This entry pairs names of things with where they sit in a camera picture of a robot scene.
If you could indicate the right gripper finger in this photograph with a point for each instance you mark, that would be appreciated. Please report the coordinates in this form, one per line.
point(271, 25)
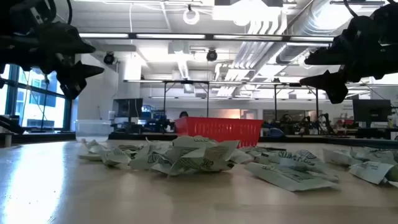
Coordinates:
point(332, 85)
point(326, 57)

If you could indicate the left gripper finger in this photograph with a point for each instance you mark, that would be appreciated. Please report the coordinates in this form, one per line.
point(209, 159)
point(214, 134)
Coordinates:
point(74, 77)
point(68, 40)

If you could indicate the red plastic basket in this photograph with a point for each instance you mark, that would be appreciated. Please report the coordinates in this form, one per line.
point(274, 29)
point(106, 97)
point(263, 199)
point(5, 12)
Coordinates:
point(217, 129)

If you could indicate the black background robot arm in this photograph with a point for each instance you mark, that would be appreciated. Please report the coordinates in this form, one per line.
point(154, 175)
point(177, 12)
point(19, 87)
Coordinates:
point(325, 121)

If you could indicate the black tripod stand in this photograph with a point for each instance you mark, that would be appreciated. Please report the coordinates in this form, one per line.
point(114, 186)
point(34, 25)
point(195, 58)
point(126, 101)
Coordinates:
point(46, 81)

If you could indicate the black ceiling spotlight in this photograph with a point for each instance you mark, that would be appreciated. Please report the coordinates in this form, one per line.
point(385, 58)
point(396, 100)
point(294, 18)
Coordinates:
point(109, 58)
point(211, 55)

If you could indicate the black computer monitor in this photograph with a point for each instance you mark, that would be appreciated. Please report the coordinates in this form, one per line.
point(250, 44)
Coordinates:
point(371, 110)
point(127, 108)

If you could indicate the large window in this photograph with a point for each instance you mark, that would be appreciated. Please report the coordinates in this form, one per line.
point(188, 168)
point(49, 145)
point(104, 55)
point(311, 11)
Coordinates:
point(34, 109)

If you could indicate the white bottle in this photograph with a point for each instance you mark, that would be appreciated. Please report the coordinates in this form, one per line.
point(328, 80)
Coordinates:
point(111, 115)

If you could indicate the clear plastic container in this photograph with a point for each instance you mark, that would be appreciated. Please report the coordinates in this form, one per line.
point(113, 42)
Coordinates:
point(93, 127)

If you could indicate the person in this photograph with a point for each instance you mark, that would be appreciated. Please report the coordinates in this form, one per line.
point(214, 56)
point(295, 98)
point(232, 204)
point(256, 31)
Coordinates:
point(286, 118)
point(183, 114)

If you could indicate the blue chair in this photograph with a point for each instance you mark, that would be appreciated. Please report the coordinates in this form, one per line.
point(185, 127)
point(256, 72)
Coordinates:
point(276, 132)

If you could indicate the white ceiling conduit bundle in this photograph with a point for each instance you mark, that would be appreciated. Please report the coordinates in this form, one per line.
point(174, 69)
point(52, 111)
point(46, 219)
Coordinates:
point(248, 56)

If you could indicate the long overhead light bar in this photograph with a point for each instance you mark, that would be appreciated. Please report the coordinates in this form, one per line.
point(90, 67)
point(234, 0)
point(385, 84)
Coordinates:
point(171, 36)

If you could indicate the silver ventilation duct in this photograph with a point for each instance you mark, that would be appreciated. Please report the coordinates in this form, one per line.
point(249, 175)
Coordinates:
point(308, 28)

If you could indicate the black background rig frame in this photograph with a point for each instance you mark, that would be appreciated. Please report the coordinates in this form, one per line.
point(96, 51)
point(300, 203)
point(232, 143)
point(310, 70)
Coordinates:
point(275, 102)
point(164, 99)

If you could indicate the black aluminium table frame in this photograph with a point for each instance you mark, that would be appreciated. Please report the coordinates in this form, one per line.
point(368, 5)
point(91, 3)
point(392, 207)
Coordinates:
point(140, 136)

